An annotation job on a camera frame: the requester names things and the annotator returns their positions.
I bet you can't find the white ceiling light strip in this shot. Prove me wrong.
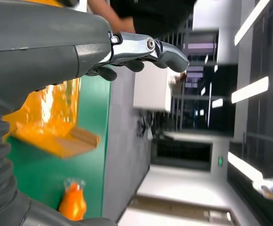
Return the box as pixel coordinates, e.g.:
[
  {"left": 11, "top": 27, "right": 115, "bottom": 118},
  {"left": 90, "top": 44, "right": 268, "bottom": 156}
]
[
  {"left": 231, "top": 76, "right": 269, "bottom": 105},
  {"left": 234, "top": 0, "right": 271, "bottom": 47},
  {"left": 228, "top": 151, "right": 264, "bottom": 182}
]

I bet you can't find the person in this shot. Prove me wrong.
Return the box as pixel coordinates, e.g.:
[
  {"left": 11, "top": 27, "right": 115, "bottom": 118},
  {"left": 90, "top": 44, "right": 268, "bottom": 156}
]
[{"left": 87, "top": 0, "right": 198, "bottom": 38}]

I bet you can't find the orange bottle with clear cap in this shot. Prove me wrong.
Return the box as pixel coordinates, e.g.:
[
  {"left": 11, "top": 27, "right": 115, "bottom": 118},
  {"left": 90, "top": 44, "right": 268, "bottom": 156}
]
[{"left": 58, "top": 178, "right": 88, "bottom": 222}]

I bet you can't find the yellow plastic sheet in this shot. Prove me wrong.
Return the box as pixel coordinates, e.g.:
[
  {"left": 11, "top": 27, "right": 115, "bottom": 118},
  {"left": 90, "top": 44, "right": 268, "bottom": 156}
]
[{"left": 2, "top": 0, "right": 101, "bottom": 160}]

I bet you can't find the green table mat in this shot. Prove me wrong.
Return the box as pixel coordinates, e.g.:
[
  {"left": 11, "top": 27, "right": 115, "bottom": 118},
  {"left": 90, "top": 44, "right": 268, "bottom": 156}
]
[{"left": 6, "top": 73, "right": 112, "bottom": 219}]

